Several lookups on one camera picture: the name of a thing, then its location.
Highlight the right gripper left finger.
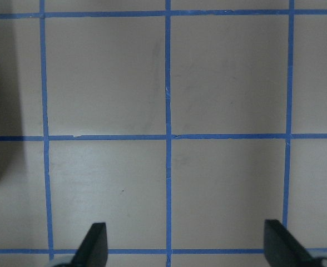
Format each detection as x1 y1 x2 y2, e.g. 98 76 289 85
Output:
69 222 108 267

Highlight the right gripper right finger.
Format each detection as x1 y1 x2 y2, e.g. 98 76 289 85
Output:
264 219 314 267

